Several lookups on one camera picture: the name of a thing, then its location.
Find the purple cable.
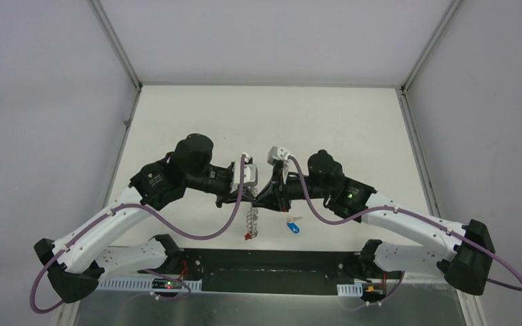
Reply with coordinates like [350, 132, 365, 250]
[287, 156, 522, 311]
[29, 153, 247, 315]

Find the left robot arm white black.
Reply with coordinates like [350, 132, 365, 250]
[30, 134, 258, 304]

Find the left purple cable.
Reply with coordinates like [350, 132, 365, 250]
[29, 153, 247, 315]

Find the blue key tag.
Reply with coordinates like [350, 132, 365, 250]
[286, 222, 300, 234]

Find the metal disc with key rings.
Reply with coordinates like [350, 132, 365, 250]
[246, 207, 258, 240]

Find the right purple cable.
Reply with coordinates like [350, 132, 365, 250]
[287, 156, 522, 311]

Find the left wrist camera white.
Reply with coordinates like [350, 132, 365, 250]
[230, 152, 258, 192]

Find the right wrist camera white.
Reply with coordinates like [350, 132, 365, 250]
[267, 146, 291, 169]

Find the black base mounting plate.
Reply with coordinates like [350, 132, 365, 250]
[137, 247, 403, 297]

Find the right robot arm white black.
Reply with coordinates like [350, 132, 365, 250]
[251, 147, 495, 295]

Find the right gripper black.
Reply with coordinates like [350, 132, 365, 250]
[251, 168, 331, 213]

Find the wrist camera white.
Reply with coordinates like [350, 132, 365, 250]
[230, 152, 258, 192]
[267, 146, 291, 169]

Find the aluminium frame rail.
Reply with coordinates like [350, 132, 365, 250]
[68, 245, 475, 285]

